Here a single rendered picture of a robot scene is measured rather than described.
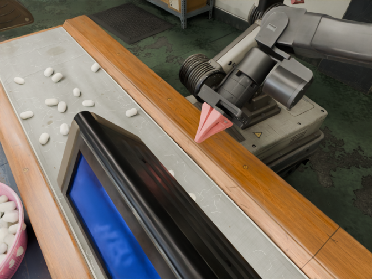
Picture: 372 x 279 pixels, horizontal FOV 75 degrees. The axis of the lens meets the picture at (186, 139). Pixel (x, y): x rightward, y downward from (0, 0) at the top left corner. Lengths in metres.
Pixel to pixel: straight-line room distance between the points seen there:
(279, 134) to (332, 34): 0.68
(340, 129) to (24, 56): 1.85
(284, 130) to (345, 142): 0.86
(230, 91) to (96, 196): 0.34
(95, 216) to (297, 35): 0.40
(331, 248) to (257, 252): 0.13
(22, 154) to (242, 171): 0.52
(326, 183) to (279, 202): 1.10
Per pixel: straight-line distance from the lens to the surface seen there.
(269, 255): 0.53
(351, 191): 1.68
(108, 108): 0.77
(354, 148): 1.91
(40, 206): 0.60
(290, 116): 1.18
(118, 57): 0.94
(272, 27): 0.47
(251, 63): 0.47
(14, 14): 0.53
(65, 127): 0.73
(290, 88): 0.45
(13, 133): 0.77
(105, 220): 0.17
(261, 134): 1.06
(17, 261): 0.65
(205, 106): 0.46
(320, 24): 0.47
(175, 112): 0.68
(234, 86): 0.46
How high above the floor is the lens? 1.23
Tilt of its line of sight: 50 degrees down
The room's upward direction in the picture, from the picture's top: straight up
